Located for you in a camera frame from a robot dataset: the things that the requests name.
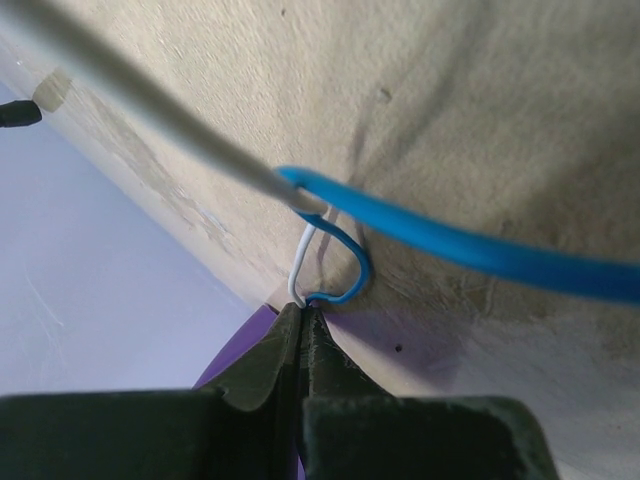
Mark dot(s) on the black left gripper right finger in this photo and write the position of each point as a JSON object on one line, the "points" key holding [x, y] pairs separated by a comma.
{"points": [[346, 425]]}

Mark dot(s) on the black music stand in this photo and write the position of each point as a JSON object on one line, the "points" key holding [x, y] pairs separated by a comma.
{"points": [[19, 113]]}

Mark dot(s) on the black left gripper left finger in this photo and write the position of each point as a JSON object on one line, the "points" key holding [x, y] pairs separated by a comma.
{"points": [[251, 409]]}

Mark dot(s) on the purple stand device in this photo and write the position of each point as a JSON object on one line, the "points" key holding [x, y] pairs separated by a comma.
{"points": [[247, 336]]}

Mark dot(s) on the blue grey wire clump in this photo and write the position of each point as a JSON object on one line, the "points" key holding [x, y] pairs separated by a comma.
{"points": [[541, 268]]}

